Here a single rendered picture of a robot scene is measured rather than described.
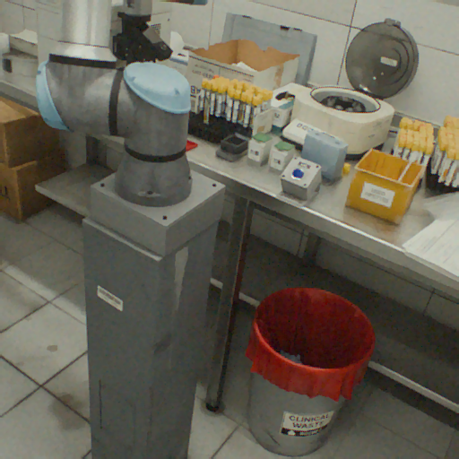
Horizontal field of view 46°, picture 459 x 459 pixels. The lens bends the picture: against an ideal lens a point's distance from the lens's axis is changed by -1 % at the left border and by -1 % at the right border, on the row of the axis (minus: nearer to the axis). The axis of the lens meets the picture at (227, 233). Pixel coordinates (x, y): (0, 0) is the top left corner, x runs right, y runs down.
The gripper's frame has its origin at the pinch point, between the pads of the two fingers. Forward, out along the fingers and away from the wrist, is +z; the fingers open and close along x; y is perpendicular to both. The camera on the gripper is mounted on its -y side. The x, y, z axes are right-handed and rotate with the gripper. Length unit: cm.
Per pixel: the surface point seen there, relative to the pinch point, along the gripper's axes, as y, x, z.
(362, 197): -66, 0, 5
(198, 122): -14.4, -7.8, 6.3
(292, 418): -67, 8, 75
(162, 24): 8.7, -18.7, -13.5
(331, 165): -55, -7, 4
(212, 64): -6.0, -24.8, -4.4
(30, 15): 118, -60, 12
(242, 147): -31.9, -3.0, 6.0
